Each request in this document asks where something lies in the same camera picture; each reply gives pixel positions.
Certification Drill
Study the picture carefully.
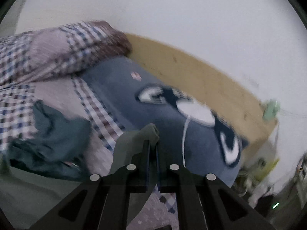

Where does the olive green garment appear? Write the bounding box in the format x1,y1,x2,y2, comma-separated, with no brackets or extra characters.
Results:
109,123,160,174

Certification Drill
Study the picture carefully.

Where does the checkered rolled quilt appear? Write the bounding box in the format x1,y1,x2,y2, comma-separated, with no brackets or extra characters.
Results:
1,21,132,87

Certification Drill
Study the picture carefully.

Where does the blue cartoon face pillow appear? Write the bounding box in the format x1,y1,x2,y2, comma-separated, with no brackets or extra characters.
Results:
81,57,248,186

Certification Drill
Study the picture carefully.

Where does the wooden bed headboard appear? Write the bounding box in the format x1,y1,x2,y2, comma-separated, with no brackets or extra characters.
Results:
126,34,278,160

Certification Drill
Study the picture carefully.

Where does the checkered bed sheet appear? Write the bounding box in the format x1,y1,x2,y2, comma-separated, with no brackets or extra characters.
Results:
0,76,178,230

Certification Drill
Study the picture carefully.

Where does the dark teal garment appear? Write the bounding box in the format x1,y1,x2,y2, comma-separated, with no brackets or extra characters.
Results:
6,100,92,181

